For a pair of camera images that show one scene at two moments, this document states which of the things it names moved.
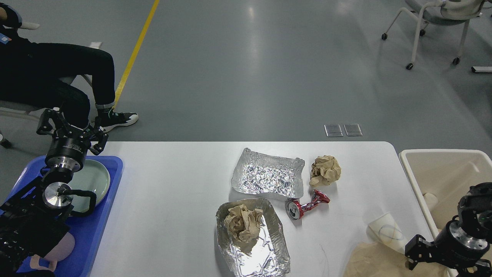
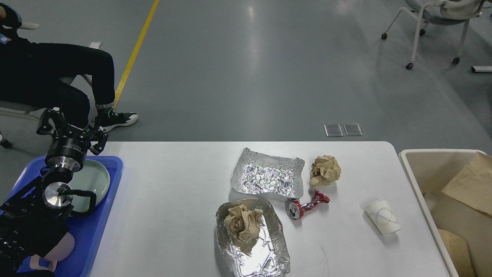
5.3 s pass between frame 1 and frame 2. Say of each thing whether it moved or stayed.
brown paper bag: moved
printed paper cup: moved
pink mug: stayed
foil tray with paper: stayed
